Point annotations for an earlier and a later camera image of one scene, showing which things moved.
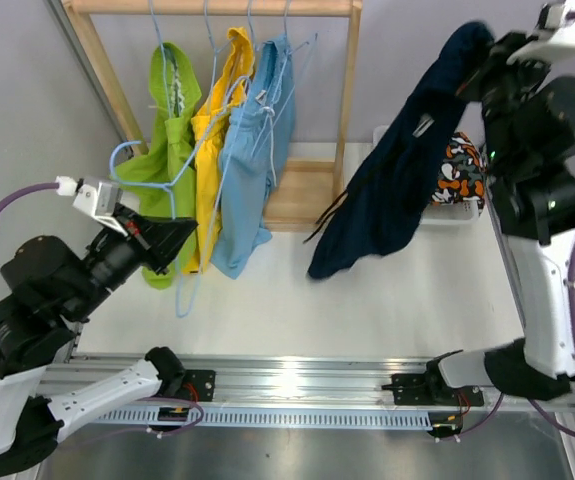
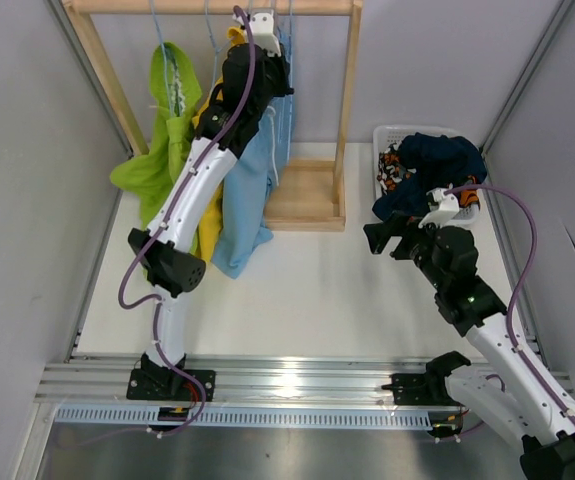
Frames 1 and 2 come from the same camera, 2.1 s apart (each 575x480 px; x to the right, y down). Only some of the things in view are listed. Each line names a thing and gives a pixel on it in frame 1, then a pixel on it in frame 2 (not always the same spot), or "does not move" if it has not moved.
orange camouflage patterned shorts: (462, 173) → (390, 173)
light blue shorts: (253, 149) does not move
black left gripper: (158, 238) → (282, 68)
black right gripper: (493, 63) → (397, 225)
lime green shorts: (163, 173) does not move
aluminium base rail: (284, 381) does not move
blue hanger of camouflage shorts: (286, 67) → (290, 70)
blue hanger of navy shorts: (170, 183) → (290, 13)
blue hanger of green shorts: (164, 55) does not move
